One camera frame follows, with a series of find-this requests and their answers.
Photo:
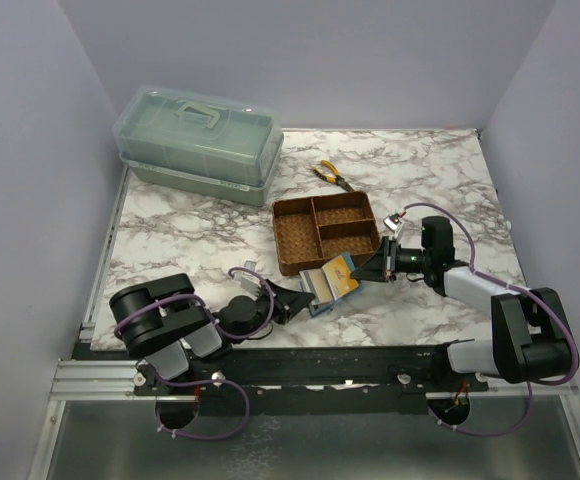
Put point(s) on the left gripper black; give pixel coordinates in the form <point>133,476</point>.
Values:
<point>272,304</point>

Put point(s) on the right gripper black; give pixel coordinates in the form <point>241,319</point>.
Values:
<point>387,258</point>

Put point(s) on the blue leather card holder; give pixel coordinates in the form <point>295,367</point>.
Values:
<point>314,309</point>

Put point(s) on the gold credit card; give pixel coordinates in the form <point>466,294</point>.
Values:
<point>337,273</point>
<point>318,285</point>

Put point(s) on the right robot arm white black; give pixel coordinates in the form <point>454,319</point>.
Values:
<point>530,339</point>

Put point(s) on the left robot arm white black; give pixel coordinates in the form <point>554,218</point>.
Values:
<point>165,323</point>

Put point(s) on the brown woven divided basket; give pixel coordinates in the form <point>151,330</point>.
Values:
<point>310,231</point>

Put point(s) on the green plastic storage box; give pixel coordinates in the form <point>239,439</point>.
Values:
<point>200,144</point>

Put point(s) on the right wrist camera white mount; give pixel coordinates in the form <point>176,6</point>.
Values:
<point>395,223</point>

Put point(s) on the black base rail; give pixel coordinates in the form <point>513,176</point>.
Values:
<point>314,381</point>

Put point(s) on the yellow handled pliers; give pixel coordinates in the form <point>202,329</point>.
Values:
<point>334,177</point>

